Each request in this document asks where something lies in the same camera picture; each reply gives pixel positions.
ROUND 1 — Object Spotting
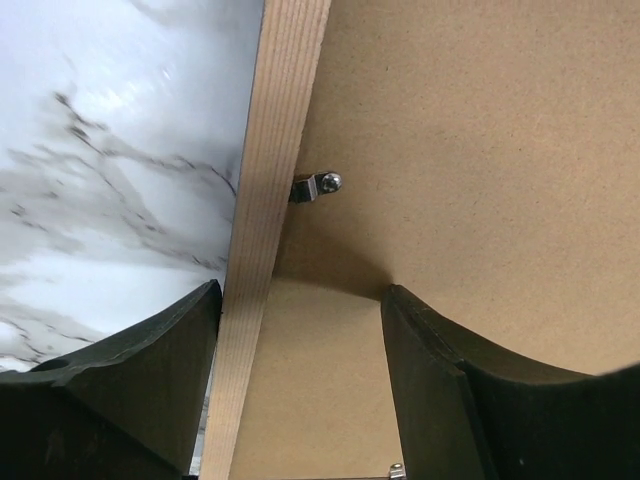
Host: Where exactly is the brown cardboard backing board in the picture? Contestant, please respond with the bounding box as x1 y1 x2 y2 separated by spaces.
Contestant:
230 1 639 479

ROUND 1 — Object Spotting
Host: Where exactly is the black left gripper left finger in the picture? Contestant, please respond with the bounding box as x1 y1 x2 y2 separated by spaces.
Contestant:
1 280 221 480

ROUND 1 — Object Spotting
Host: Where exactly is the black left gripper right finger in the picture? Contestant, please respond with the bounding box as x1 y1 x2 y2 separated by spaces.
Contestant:
381 285 639 479

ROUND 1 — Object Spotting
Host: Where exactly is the blue wooden picture frame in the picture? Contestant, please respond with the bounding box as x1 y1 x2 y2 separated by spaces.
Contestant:
200 1 331 479

